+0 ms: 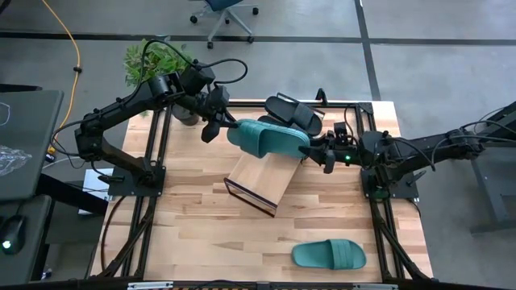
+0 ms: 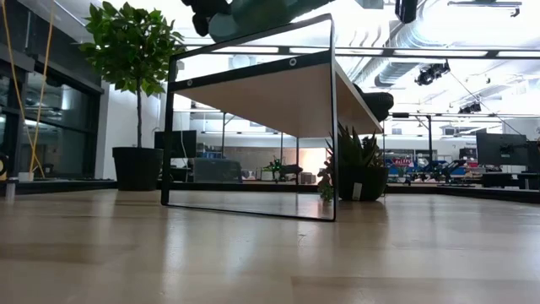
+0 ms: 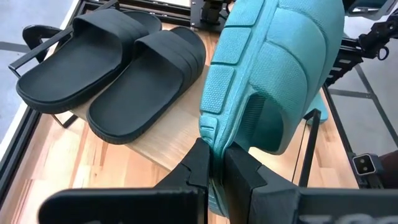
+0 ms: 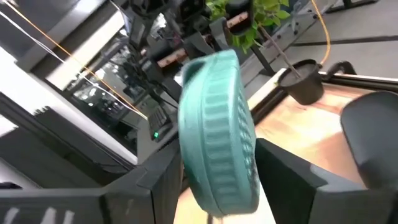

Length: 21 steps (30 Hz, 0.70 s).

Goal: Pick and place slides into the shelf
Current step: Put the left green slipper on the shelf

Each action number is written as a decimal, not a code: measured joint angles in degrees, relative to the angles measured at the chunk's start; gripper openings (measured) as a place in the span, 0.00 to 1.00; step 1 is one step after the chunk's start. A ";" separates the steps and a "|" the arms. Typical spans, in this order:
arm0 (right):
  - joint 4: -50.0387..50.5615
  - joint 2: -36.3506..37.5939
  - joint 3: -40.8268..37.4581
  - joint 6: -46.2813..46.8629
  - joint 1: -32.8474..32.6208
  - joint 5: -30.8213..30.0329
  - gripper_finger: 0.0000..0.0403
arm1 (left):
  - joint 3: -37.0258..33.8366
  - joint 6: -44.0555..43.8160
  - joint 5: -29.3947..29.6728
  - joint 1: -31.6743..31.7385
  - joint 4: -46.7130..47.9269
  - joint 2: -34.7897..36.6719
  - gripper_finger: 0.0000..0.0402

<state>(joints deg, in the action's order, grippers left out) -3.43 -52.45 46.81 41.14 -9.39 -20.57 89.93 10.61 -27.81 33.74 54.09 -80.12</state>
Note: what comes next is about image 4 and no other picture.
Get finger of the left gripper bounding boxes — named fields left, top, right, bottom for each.
left=183, top=30, right=216, bottom=58
left=208, top=17, right=237, bottom=52

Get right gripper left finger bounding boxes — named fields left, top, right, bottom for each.
left=0, top=146, right=183, bottom=224

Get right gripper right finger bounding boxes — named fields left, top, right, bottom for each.
left=254, top=138, right=398, bottom=224

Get black rubber slide sandal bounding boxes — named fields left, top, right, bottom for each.
left=340, top=90, right=398, bottom=191

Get green rubber slide sandal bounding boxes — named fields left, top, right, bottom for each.
left=177, top=49, right=261, bottom=218

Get green leafy tree plant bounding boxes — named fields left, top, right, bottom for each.
left=205, top=0, right=302, bottom=78

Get black side desk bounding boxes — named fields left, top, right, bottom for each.
left=0, top=91, right=139, bottom=190

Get black plant pot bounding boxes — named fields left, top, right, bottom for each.
left=277, top=58, right=325, bottom=106

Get wooden shelf with black frame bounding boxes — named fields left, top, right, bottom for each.
left=174, top=114, right=366, bottom=224

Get yellow cable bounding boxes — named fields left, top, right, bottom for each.
left=0, top=0, right=149, bottom=121
left=310, top=0, right=331, bottom=66

